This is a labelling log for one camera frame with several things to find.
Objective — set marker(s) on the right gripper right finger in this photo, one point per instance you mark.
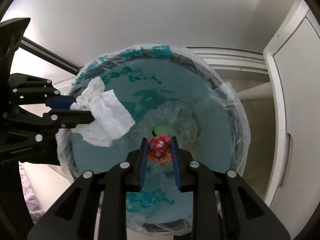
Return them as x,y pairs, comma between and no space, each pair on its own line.
224,205

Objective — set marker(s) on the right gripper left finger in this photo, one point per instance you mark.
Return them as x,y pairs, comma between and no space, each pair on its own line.
94,206

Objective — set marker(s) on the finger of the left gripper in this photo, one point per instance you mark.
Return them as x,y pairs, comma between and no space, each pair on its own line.
60,103
63,118

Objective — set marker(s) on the white tissue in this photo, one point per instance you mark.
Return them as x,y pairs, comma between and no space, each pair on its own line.
111,119

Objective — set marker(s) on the red strawberry candy wrapper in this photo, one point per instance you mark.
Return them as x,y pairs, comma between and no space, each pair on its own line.
159,149

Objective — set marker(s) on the clear plastic bottle green label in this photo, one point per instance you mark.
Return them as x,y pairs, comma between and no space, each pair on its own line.
164,129

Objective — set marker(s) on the clear orange-print plastic bag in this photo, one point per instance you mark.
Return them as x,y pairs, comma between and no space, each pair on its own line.
179,116

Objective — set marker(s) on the trash bin with teal liner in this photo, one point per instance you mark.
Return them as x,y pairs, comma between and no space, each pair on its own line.
152,89

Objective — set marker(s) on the grey floral blanket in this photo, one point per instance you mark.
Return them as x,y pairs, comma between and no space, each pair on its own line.
31,201

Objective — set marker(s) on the white nightstand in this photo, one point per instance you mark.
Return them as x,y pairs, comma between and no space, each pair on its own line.
292,59

